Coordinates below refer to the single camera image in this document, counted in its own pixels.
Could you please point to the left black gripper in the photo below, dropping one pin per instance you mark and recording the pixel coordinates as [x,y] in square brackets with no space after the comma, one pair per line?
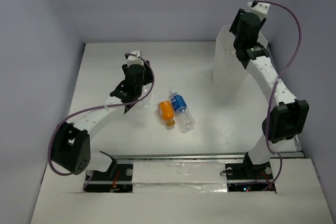
[146,74]

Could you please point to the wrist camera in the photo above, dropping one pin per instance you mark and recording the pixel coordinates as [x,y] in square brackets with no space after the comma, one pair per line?
[134,58]
[259,8]

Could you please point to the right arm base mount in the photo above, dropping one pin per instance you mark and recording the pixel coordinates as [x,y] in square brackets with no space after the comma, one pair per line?
[244,179]

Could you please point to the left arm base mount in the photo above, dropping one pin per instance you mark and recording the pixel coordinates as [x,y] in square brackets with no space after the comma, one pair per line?
[116,179]

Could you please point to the metal rail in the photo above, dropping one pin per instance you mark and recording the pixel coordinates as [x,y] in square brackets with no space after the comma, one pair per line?
[191,156]

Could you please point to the blue label plastic bottle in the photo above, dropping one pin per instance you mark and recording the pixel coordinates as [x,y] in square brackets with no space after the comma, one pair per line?
[184,118]

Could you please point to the orange plastic bottle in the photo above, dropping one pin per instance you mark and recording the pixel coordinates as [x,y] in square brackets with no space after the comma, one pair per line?
[166,112]

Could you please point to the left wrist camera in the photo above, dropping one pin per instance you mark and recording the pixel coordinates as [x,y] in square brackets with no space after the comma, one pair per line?
[134,58]

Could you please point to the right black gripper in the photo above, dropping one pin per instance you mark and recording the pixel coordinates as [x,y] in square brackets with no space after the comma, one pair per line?
[235,24]

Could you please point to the green label plastic bottle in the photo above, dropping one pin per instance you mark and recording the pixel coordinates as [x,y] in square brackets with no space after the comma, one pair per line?
[147,100]

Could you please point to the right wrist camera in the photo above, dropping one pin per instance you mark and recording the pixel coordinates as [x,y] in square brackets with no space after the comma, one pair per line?
[259,8]

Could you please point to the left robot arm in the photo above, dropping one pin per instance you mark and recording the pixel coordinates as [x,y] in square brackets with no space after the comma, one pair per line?
[69,149]

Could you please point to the white translucent bin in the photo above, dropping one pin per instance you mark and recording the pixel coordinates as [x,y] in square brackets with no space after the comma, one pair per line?
[228,72]

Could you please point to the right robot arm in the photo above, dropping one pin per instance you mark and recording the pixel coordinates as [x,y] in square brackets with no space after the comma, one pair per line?
[286,115]

